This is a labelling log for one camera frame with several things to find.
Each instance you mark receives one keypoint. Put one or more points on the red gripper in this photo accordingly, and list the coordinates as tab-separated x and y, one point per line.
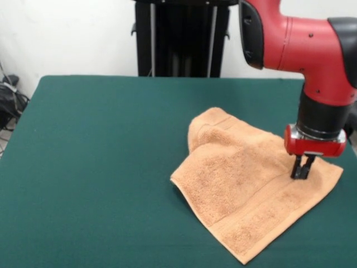
312	146

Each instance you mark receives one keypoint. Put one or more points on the orange terry towel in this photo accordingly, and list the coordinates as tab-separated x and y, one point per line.
237	181

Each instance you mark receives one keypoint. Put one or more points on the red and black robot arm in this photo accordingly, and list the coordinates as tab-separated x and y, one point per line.
306	47

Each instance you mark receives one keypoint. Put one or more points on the dark green table cloth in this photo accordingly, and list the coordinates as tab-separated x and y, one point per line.
83	167

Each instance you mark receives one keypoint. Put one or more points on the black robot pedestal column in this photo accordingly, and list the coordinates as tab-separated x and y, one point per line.
181	42

